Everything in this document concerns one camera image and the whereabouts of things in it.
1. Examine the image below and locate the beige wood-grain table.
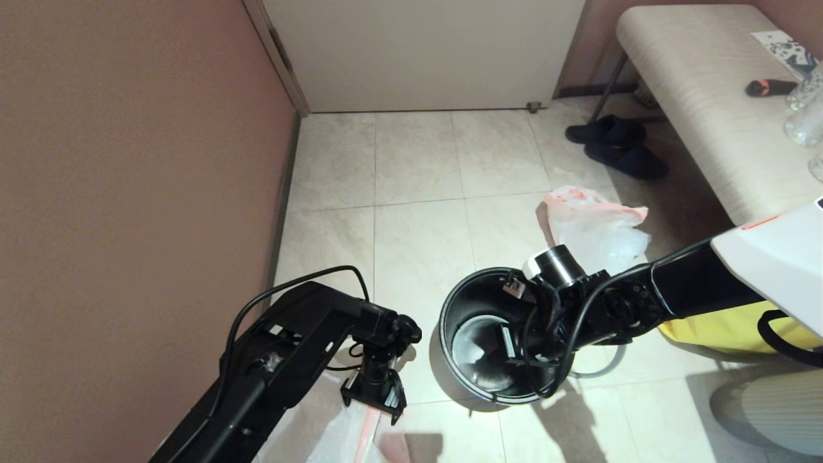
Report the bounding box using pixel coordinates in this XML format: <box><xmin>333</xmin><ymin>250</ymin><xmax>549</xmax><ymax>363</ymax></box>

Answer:
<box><xmin>588</xmin><ymin>5</ymin><xmax>823</xmax><ymax>227</ymax></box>

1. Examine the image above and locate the black-and-white printed paper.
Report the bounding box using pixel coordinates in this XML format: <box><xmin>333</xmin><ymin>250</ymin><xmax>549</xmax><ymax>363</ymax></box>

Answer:
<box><xmin>751</xmin><ymin>30</ymin><xmax>820</xmax><ymax>80</ymax></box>

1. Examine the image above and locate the white door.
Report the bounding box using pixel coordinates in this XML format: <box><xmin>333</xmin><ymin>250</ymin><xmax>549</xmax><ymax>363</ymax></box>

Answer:
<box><xmin>262</xmin><ymin>0</ymin><xmax>586</xmax><ymax>114</ymax></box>

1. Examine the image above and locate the grey bin retaining ring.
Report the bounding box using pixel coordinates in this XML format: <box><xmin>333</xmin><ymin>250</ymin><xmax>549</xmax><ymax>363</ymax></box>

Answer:
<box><xmin>570</xmin><ymin>342</ymin><xmax>629</xmax><ymax>381</ymax></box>

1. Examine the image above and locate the dark blue slipper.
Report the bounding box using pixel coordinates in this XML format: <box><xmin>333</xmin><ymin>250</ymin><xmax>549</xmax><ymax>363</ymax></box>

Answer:
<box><xmin>583</xmin><ymin>141</ymin><xmax>669</xmax><ymax>181</ymax></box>
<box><xmin>565</xmin><ymin>115</ymin><xmax>646</xmax><ymax>146</ymax></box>

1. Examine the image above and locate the black round trash bin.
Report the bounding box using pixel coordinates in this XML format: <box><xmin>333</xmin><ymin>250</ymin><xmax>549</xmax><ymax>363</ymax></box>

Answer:
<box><xmin>439</xmin><ymin>266</ymin><xmax>577</xmax><ymax>408</ymax></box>

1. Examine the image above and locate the yellow fabric bag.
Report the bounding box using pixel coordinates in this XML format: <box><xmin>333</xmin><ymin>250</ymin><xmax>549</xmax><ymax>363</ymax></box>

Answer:
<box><xmin>658</xmin><ymin>299</ymin><xmax>823</xmax><ymax>355</ymax></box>

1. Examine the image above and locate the beige ribbed round stool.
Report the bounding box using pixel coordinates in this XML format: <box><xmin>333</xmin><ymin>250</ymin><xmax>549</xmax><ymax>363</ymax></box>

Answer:
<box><xmin>709</xmin><ymin>370</ymin><xmax>823</xmax><ymax>458</ymax></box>

